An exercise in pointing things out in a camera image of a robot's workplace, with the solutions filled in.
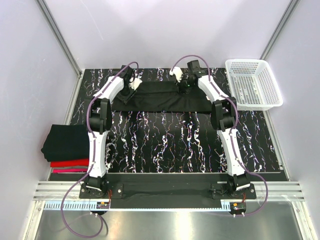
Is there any black t shirt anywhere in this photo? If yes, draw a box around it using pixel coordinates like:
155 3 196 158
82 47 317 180
41 124 90 162
111 81 212 114

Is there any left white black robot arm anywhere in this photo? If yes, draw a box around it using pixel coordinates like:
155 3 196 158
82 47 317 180
80 64 136 198

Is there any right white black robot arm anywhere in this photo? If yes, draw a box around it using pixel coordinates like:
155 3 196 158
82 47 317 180
170 60 251 200

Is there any black marble pattern mat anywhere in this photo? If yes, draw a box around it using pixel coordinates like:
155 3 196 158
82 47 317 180
68 67 282 174

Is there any white plastic basket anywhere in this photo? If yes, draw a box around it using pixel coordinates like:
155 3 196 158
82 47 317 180
225 58 283 111

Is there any folded black t shirt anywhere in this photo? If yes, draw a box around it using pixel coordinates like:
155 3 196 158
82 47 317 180
41 124 90 162

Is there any folded red t shirt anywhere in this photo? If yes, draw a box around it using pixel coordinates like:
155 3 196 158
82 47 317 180
50 158 89 168

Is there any folded grey t shirt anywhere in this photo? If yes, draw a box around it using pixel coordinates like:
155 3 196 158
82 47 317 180
68 165 88 169

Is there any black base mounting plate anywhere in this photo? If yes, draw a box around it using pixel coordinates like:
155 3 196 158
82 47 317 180
79 173 256 200

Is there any folded pink t shirt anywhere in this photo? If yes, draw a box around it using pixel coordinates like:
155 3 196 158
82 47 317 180
52 167 88 174

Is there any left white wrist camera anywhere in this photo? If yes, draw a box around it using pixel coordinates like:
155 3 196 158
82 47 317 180
129 76 143 91

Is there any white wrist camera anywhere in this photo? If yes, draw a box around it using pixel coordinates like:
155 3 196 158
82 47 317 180
169 66 184 83
129 76 143 91

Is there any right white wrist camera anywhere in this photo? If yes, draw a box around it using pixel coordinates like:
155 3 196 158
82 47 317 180
169 66 184 83

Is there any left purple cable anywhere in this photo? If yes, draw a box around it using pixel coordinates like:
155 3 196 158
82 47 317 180
60 61 140 238

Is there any purple cable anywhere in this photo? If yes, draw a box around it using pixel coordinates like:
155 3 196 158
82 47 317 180
170 54 269 216
60 61 140 238

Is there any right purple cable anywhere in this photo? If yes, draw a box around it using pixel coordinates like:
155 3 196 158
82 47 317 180
170 54 269 216

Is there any aluminium front rail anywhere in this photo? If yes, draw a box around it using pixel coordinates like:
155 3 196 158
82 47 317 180
34 181 305 202

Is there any white slotted cable duct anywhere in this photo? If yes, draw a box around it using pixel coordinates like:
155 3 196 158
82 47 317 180
44 200 231 212

